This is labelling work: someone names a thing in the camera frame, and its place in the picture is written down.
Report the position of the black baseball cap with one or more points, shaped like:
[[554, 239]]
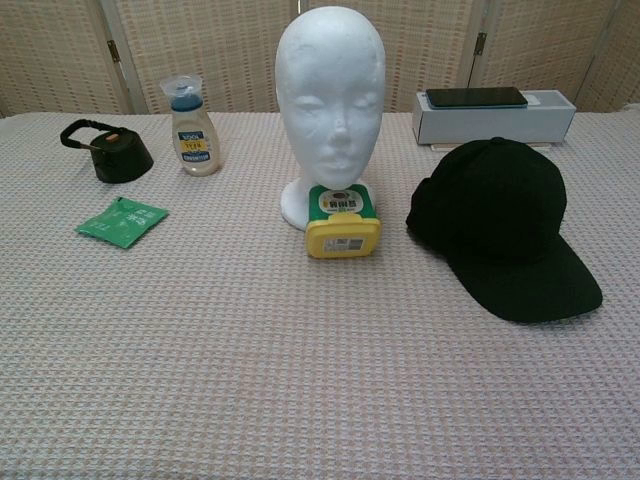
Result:
[[490, 210]]

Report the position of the white foam mannequin head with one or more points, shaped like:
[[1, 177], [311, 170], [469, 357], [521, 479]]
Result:
[[330, 75]]

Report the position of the green container with yellow lid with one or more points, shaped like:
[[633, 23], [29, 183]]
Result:
[[342, 240]]

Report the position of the beige waffle-weave tablecloth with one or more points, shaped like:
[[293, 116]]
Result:
[[250, 350]]

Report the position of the mayonnaise squeeze bottle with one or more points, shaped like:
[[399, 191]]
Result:
[[195, 155]]

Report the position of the green foil sachet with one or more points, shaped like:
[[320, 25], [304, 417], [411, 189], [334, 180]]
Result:
[[122, 225]]

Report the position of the white rectangular cardboard box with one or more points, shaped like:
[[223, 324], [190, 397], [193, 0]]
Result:
[[490, 125]]

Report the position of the black smartphone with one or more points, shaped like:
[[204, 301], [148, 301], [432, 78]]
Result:
[[475, 97]]

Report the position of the woven bamboo folding screen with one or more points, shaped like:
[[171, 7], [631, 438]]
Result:
[[235, 45]]

